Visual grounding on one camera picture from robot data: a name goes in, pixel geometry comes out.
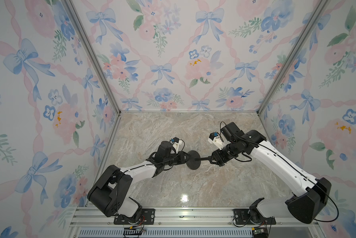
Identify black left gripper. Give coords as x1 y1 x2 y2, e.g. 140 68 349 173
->
163 151 192 166

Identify black round microphone stand base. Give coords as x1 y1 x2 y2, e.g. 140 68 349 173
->
186 150 201 170

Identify black microphone stand pole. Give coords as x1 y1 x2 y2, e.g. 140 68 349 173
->
197 157 212 161

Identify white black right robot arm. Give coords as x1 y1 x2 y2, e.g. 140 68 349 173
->
207 123 331 224

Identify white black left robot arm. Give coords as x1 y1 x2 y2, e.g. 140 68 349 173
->
87 137 190 223

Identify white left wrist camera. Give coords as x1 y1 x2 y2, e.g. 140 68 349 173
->
170 137 186 153

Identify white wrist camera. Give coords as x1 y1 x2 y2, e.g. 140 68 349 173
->
208 132 226 149
170 137 186 153

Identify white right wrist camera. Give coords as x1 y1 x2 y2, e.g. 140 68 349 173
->
208 132 226 149

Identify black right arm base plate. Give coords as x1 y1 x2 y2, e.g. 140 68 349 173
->
233 198 276 227

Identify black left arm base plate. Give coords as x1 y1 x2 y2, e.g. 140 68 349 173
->
114 208 156 226

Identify aluminium right corner post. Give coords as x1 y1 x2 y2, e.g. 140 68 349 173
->
257 0 330 117

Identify aluminium corner post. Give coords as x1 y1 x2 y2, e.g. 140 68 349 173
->
61 0 121 116
257 0 330 117

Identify aluminium left corner post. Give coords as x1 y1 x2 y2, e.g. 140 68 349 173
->
61 0 121 116

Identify aluminium mounting rail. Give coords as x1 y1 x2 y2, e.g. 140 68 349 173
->
66 206 326 238

